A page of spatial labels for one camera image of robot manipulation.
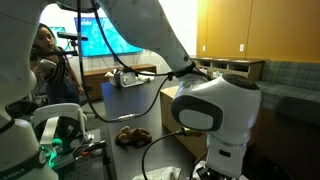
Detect woman right hand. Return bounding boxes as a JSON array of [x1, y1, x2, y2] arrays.
[[34, 61, 51, 81]]

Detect white VR controller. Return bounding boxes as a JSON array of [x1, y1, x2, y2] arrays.
[[39, 58, 58, 73]]

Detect brown stuffed deer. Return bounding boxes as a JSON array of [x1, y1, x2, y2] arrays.
[[114, 125, 153, 149]]

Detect woman in striped top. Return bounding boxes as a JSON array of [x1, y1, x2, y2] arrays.
[[29, 22, 85, 105]]

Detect white terry towel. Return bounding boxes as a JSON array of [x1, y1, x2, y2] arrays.
[[140, 165, 183, 180]]

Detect white VR headset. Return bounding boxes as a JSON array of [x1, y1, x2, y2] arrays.
[[31, 102, 88, 158]]

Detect low wooden sideboard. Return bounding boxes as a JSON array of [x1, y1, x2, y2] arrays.
[[82, 63, 158, 101]]

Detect wooden cubby shelf cabinet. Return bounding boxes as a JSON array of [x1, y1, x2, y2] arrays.
[[189, 55, 266, 83]]

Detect green plaid couch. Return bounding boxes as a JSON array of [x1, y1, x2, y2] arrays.
[[254, 59, 320, 126]]

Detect black camera on tripod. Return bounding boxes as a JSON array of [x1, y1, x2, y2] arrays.
[[31, 31, 89, 58]]

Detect large wall TV screen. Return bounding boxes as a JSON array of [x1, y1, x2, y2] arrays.
[[73, 16, 144, 58]]

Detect orange handled bar clamp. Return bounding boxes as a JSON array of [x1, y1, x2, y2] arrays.
[[79, 141, 109, 159]]

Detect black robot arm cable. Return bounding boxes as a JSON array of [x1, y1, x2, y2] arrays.
[[75, 0, 201, 123]]

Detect perforated robot base plate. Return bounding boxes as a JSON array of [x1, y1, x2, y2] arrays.
[[63, 128, 113, 180]]

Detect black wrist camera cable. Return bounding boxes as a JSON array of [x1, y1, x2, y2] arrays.
[[141, 128, 204, 180]]

